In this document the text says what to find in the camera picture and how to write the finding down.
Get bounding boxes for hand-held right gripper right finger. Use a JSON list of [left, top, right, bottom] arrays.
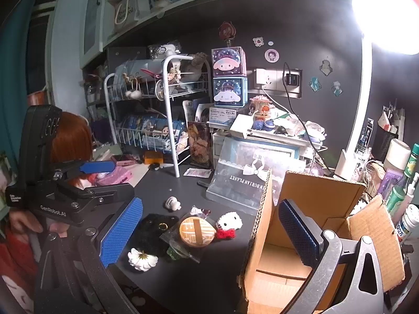
[[278, 199, 385, 314]]

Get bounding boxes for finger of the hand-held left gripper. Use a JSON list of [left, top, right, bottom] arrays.
[[57, 180, 135, 227], [54, 160, 117, 184]]

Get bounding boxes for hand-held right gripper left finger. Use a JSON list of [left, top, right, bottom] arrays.
[[33, 196, 144, 314]]

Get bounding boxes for cardboard box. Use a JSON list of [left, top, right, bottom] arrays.
[[237, 170, 406, 314]]

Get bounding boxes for small white ghost figure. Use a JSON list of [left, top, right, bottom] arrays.
[[164, 196, 182, 212]]

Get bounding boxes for person's left hand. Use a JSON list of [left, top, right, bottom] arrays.
[[8, 210, 44, 233]]

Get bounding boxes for pink leopard pouch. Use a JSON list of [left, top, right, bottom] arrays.
[[98, 167, 131, 185]]

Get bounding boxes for black fuzzy pouch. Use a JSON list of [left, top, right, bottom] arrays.
[[129, 214, 179, 257]]

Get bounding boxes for white fabric flower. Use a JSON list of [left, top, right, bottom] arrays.
[[128, 248, 158, 272]]

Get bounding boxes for orange wig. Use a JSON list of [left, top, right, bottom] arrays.
[[49, 111, 94, 171]]

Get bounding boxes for orange box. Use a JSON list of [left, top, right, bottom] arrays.
[[143, 150, 163, 164]]

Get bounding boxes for small clear plastic bag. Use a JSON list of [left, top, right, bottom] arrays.
[[159, 226, 202, 264]]

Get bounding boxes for white plush with red bow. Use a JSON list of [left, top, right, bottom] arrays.
[[214, 211, 243, 239]]

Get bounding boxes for anime card pack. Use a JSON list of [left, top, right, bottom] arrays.
[[124, 114, 185, 151]]

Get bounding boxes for round orange badge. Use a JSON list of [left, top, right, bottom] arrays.
[[179, 216, 217, 247]]

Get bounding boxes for small wrapped charm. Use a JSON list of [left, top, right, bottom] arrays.
[[190, 205, 212, 219]]

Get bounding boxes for clear plastic bag bow print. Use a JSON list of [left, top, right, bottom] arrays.
[[206, 137, 306, 216]]

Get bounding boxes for purple box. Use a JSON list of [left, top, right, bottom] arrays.
[[376, 169, 403, 200]]

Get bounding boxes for brown anime art standee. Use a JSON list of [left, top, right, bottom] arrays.
[[187, 121, 212, 167]]

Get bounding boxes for white pill bottle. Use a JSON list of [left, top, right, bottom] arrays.
[[394, 204, 419, 243]]

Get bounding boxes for blue round figurine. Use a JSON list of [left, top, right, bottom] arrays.
[[251, 119, 279, 133]]

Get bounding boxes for white drawer unit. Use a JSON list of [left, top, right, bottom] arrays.
[[211, 131, 230, 171]]

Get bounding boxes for green bottle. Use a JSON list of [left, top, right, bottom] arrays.
[[386, 144, 419, 213]]

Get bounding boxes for black pen holder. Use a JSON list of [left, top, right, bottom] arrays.
[[373, 124, 398, 161]]

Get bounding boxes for white cylinder bottle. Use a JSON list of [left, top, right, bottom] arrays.
[[383, 138, 411, 171]]

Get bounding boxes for orange-haired figurine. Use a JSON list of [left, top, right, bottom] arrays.
[[249, 95, 275, 121]]

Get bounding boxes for white labelled box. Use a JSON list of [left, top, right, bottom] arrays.
[[209, 105, 239, 125]]

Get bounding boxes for white cabinet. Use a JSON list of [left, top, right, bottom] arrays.
[[52, 0, 108, 69]]

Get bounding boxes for blue character box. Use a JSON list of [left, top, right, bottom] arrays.
[[213, 77, 248, 107]]

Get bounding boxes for white tote bag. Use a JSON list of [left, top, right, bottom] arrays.
[[114, 0, 140, 33]]

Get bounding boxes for pink character box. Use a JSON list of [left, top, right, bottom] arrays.
[[211, 46, 247, 78]]

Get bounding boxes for white desk lamp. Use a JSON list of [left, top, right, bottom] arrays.
[[334, 0, 419, 180]]

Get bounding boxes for spring bobble figure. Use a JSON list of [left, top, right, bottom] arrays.
[[219, 22, 238, 48]]

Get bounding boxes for white wire rack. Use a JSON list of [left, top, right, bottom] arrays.
[[104, 54, 212, 178]]

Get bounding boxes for black cable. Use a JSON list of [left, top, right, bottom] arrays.
[[282, 61, 329, 171]]

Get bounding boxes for wall socket panel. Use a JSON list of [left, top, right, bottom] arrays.
[[247, 67, 303, 100]]

